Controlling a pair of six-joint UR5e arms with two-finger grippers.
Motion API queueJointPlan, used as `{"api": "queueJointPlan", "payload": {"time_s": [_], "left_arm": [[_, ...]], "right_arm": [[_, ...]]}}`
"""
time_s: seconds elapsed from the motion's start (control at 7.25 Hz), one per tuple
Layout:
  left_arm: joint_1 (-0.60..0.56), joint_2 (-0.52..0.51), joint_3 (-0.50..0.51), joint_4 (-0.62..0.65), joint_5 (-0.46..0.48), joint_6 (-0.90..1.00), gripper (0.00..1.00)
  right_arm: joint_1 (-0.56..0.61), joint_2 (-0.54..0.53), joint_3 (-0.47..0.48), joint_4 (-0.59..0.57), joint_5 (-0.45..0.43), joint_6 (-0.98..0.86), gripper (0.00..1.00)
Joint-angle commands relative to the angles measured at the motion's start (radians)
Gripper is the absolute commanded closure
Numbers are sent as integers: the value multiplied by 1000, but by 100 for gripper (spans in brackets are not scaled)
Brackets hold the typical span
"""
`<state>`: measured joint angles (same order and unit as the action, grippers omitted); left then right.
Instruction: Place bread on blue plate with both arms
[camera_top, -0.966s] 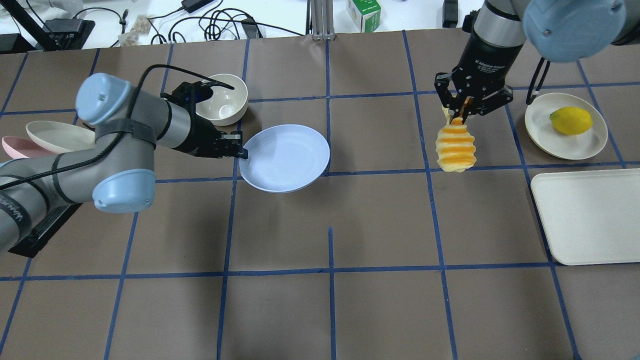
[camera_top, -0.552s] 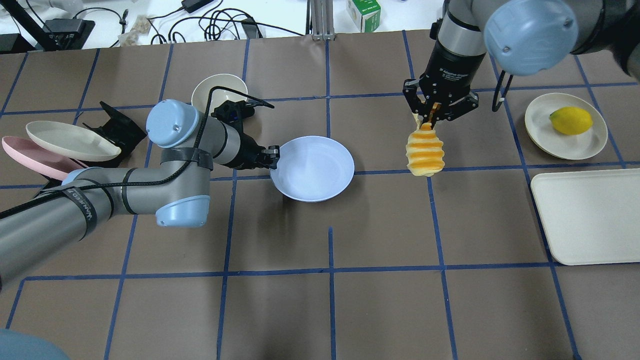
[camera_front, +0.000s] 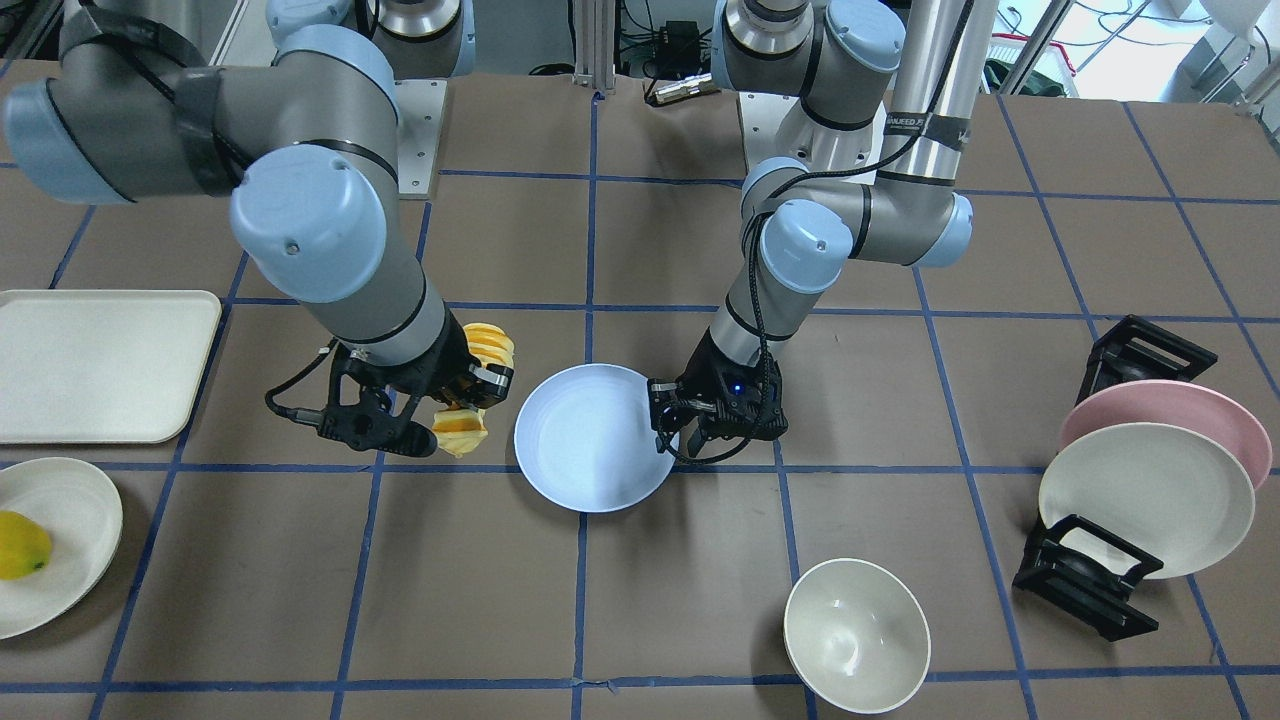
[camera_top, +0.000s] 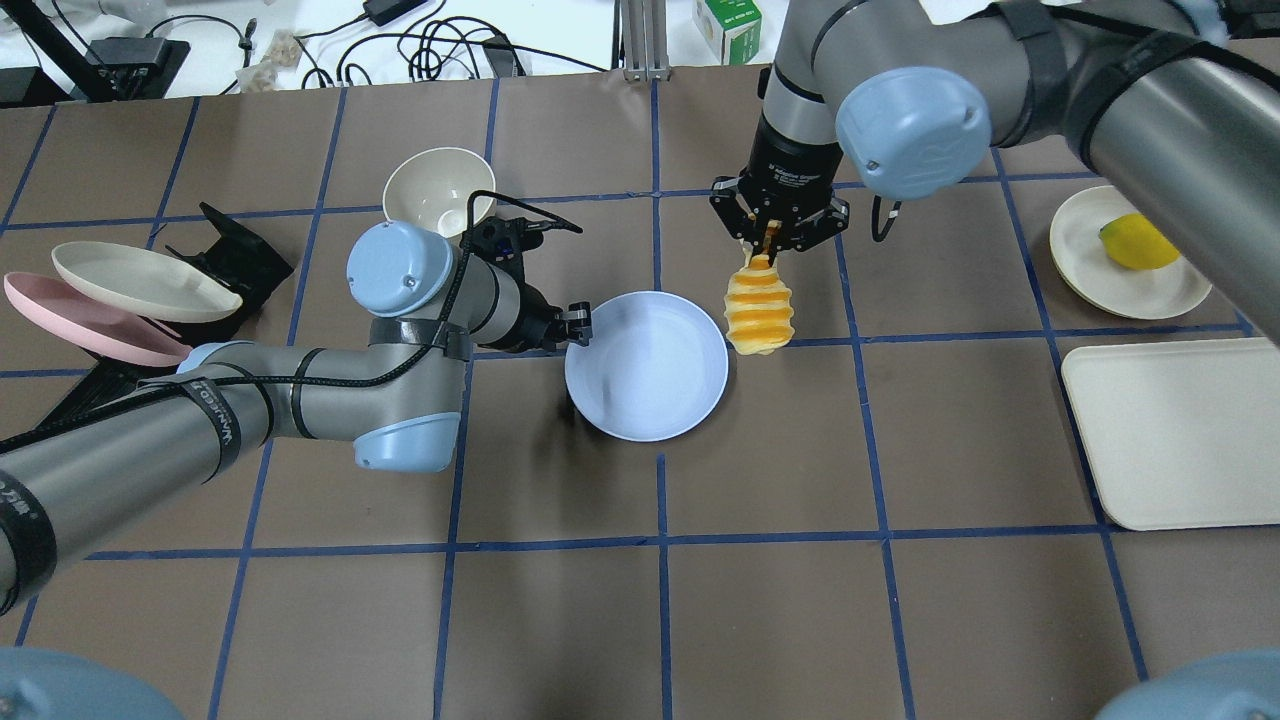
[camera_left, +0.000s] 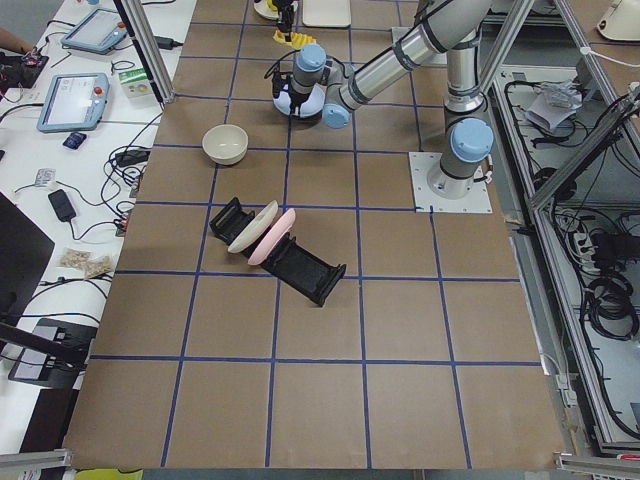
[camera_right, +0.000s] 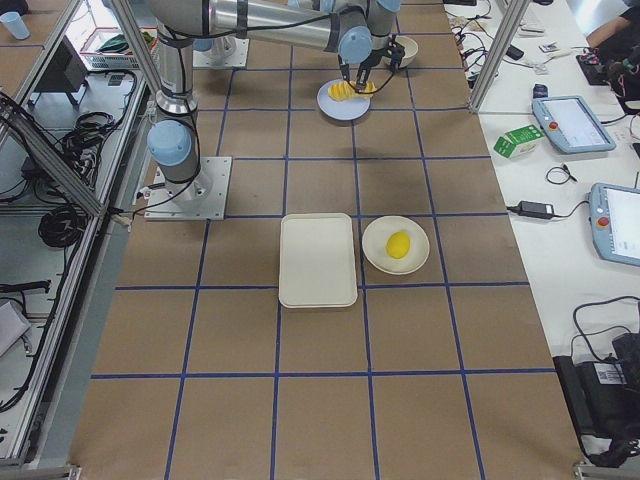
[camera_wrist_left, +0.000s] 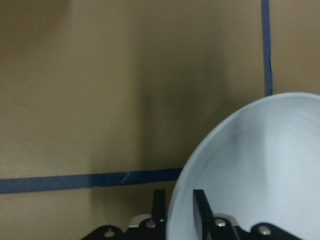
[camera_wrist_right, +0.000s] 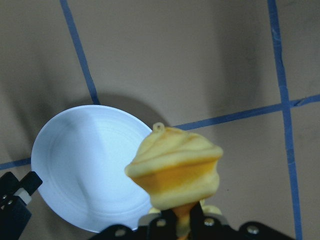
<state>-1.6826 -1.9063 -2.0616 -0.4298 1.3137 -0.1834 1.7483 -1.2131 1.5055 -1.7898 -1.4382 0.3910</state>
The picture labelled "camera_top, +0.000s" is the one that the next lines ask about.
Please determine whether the white rectangular tray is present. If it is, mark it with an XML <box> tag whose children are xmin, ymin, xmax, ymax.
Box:
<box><xmin>1062</xmin><ymin>338</ymin><xmax>1279</xmax><ymax>530</ymax></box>

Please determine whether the green white box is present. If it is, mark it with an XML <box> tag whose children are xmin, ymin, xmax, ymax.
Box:
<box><xmin>692</xmin><ymin>1</ymin><xmax>763</xmax><ymax>65</ymax></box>

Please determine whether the white plate with lemon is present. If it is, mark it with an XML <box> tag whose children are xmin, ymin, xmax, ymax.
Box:
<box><xmin>1050</xmin><ymin>186</ymin><xmax>1212</xmax><ymax>320</ymax></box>

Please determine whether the cream plate in rack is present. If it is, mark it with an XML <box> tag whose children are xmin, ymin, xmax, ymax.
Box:
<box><xmin>51</xmin><ymin>241</ymin><xmax>243</xmax><ymax>324</ymax></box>

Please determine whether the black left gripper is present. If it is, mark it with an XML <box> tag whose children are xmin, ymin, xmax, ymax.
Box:
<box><xmin>462</xmin><ymin>217</ymin><xmax>593</xmax><ymax>354</ymax></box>

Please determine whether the cream bowl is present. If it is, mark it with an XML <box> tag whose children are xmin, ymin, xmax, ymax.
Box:
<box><xmin>381</xmin><ymin>147</ymin><xmax>497</xmax><ymax>241</ymax></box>

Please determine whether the yellow lemon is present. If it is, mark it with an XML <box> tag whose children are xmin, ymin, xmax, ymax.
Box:
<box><xmin>1098</xmin><ymin>213</ymin><xmax>1181</xmax><ymax>272</ymax></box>

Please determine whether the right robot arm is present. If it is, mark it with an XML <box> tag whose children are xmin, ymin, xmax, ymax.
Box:
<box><xmin>710</xmin><ymin>1</ymin><xmax>1279</xmax><ymax>340</ymax></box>

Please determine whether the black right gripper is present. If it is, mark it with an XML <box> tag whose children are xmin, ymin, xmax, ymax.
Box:
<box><xmin>709</xmin><ymin>118</ymin><xmax>850</xmax><ymax>269</ymax></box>

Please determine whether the pink plate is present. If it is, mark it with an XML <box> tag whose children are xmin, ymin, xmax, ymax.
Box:
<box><xmin>3</xmin><ymin>272</ymin><xmax>192</xmax><ymax>368</ymax></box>

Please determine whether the blue plate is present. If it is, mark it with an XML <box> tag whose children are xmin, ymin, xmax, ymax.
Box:
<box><xmin>564</xmin><ymin>291</ymin><xmax>730</xmax><ymax>443</ymax></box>

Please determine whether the black plate rack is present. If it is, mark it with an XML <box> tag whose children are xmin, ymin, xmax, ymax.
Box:
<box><xmin>38</xmin><ymin>202</ymin><xmax>293</xmax><ymax>428</ymax></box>

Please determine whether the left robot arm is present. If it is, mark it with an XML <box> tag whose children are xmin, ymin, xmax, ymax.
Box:
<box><xmin>1</xmin><ymin>218</ymin><xmax>593</xmax><ymax>612</ymax></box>

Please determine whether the aluminium frame post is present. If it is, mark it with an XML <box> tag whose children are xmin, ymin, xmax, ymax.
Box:
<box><xmin>614</xmin><ymin>1</ymin><xmax>671</xmax><ymax>82</ymax></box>

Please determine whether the black power adapter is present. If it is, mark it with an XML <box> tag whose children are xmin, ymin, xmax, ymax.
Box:
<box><xmin>362</xmin><ymin>0</ymin><xmax>426</xmax><ymax>27</ymax></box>

